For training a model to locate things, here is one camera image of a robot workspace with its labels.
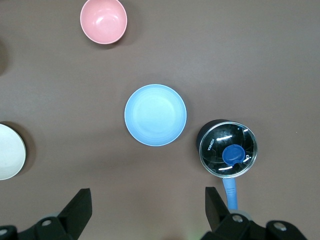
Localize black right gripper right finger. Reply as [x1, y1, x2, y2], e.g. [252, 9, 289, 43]
[201, 186, 309, 240]

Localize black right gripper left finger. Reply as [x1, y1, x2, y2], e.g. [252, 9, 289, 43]
[0, 188, 92, 240]

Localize light blue shallow bowl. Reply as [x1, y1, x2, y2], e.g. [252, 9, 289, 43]
[124, 84, 188, 147]

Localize black pot with glass lid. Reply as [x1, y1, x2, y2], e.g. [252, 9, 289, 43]
[196, 119, 259, 179]

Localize beige bowl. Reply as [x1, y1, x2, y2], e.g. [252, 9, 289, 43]
[0, 123, 27, 181]

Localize pink bowl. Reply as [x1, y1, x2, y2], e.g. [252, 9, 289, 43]
[79, 0, 128, 45]

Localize blue pot handle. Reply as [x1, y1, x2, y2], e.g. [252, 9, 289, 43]
[221, 176, 240, 211]

